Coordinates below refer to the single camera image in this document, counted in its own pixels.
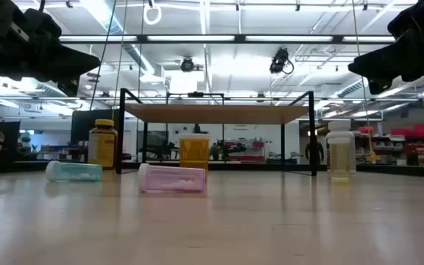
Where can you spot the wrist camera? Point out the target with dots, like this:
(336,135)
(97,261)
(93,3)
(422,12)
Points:
(39,24)
(409,18)

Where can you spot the round black ceiling fixture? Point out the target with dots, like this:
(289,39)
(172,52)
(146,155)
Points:
(187,65)

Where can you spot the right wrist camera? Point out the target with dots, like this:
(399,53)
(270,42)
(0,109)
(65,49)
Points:
(409,18)

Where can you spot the teal vial white cap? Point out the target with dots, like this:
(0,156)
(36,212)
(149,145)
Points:
(74,172)

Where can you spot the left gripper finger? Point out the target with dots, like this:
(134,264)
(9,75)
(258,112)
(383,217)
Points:
(72,62)
(68,85)

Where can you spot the black overhead light bar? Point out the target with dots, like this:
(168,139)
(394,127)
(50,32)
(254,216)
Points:
(239,38)

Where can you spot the wooden shelf black legs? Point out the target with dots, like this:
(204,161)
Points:
(215,114)

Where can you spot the rack with red bins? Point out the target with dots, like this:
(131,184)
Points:
(423,129)

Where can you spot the yellow hanging object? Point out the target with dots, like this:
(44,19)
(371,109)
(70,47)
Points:
(372,157)

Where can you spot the brown bottle yellow cap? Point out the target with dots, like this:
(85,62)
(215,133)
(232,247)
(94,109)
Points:
(102,147)

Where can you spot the pink vial white cap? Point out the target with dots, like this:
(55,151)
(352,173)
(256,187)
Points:
(171,179)

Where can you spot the person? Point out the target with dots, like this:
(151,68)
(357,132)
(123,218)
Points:
(319,149)

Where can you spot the black overhead camera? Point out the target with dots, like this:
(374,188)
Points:
(279,60)

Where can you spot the dark monitor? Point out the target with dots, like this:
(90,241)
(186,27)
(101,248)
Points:
(83,125)

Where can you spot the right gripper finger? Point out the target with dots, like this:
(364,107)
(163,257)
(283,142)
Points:
(381,64)
(379,85)

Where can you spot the orange vial white cap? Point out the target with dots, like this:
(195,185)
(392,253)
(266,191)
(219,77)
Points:
(194,151)

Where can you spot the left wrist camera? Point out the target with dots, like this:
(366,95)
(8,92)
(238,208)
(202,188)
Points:
(39,24)

